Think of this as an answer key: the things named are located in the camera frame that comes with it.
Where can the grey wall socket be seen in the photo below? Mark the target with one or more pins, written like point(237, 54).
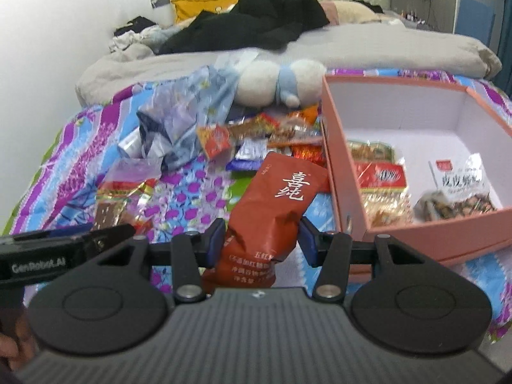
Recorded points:
point(160, 1)

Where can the yellow pillow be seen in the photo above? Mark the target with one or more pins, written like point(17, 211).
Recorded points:
point(196, 4)

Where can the blue curtain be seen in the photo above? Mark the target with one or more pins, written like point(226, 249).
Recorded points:
point(504, 52)

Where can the red gold foil snack packet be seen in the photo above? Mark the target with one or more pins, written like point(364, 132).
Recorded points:
point(116, 200)

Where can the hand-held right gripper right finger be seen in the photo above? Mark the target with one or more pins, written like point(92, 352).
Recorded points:
point(306, 240)

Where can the grey white snack packet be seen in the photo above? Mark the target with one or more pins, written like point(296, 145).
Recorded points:
point(456, 184)

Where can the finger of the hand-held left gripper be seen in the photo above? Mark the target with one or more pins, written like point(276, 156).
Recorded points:
point(72, 230)
point(116, 236)

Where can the cream fluffy pillow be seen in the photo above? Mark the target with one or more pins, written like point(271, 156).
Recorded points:
point(352, 10)

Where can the clear blue printed plastic bag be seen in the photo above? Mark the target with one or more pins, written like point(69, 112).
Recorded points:
point(180, 104)

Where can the blue board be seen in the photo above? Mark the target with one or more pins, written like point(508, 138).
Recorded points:
point(476, 22)

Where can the green yellow snack packet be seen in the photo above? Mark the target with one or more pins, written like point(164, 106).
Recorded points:
point(370, 152)

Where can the black clothing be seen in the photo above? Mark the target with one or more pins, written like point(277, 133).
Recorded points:
point(260, 16)

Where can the light blue garment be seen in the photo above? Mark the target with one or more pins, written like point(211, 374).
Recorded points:
point(160, 36)

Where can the red label snack packet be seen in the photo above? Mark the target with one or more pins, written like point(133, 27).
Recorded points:
point(380, 180)

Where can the pink cardboard box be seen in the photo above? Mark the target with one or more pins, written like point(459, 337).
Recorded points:
point(400, 244)

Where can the purple blue floral bedsheet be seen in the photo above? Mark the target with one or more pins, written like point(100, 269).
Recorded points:
point(192, 192)

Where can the person's left hand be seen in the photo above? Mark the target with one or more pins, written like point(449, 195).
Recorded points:
point(8, 352)

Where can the cluster of small bottles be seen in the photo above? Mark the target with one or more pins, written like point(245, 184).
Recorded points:
point(414, 18)

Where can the clear plastic wrapper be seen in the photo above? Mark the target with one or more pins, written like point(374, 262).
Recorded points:
point(132, 170)

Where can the red brown snack bag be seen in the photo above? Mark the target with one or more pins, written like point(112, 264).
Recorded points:
point(276, 200)

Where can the grey pillow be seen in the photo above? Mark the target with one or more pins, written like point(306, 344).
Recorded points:
point(360, 48)

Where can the white plush toy blue scarf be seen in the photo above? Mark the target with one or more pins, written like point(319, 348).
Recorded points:
point(256, 84)

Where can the heap of clothes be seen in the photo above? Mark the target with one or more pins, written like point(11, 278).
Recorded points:
point(128, 36)

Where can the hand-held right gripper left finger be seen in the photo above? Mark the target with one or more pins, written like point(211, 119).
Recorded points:
point(216, 236)

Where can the pile of snack packets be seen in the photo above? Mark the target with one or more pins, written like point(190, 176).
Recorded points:
point(256, 128)

